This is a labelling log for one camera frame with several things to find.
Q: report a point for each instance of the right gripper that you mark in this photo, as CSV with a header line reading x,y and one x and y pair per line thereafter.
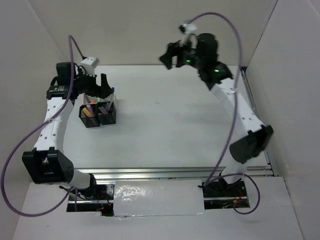
x,y
173,49

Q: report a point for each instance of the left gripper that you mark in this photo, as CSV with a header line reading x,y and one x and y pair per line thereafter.
x,y
102,91

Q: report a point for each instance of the dark purple pen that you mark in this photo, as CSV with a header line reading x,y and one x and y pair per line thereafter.
x,y
109,106

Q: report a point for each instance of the pink orange pen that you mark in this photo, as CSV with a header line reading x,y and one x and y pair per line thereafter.
x,y
102,109

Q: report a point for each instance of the purple pink highlighter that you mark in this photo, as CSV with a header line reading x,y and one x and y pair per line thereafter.
x,y
90,109

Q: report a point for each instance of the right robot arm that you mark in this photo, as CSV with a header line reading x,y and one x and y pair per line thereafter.
x,y
249,136

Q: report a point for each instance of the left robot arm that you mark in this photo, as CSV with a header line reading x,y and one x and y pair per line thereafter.
x,y
46,163

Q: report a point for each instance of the white container back right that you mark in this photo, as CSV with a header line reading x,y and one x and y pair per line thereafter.
x,y
111,98

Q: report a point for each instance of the white container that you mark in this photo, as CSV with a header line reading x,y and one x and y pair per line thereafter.
x,y
87,99
111,98

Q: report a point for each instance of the white container back left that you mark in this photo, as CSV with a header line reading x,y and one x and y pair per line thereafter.
x,y
87,99

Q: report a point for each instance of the black container front right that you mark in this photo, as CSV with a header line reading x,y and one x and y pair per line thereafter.
x,y
110,117

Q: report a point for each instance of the black container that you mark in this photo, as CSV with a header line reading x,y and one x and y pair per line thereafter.
x,y
110,117
89,118

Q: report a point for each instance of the black container front left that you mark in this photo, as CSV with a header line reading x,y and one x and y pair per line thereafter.
x,y
89,118

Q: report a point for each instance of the white cover sheet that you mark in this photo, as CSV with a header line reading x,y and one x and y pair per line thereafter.
x,y
158,198

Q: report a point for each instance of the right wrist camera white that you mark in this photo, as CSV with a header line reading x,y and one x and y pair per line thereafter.
x,y
187,29

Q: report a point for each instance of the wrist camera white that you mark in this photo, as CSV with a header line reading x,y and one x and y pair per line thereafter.
x,y
187,29
90,63

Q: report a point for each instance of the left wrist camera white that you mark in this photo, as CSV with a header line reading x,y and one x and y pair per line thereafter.
x,y
90,63

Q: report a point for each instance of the aluminium rail frame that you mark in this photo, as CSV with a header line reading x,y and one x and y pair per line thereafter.
x,y
168,125

